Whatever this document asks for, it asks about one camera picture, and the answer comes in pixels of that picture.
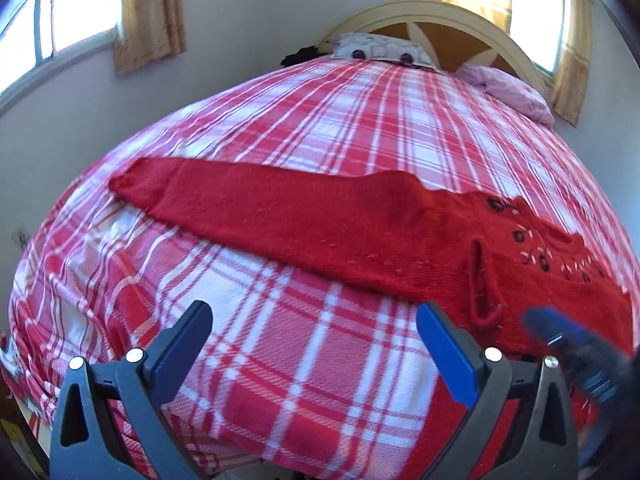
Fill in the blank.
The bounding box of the red knitted sweater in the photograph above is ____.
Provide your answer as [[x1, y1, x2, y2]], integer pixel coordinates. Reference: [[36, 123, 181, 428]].
[[108, 157, 634, 356]]

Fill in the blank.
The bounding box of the beige curtain left window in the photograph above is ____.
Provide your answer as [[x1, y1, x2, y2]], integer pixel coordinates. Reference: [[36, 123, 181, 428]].
[[114, 0, 186, 75]]

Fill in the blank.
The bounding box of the red white plaid bedspread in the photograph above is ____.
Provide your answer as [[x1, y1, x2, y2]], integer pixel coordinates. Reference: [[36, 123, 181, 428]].
[[1, 58, 639, 479]]

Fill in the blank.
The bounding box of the black object beside pillow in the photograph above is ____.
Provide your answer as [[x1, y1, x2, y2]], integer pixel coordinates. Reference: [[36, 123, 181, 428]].
[[280, 46, 321, 67]]

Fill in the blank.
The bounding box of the beige curtain right window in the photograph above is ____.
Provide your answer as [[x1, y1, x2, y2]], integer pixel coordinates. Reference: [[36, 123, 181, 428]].
[[550, 0, 593, 127]]

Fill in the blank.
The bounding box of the beige curtain window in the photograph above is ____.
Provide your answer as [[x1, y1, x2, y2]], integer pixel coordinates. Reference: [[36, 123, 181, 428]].
[[114, 0, 186, 75], [550, 0, 593, 127]]

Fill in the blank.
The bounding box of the white pillow with black dots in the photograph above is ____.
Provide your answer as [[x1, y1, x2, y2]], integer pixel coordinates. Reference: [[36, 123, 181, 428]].
[[330, 32, 437, 70]]

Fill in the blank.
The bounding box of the pink pillow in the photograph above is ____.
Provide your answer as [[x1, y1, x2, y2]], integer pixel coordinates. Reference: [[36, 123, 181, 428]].
[[456, 63, 554, 129]]

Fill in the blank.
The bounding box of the cream wooden headboard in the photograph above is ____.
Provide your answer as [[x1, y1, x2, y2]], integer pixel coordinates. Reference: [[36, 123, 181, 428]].
[[318, 0, 546, 94]]

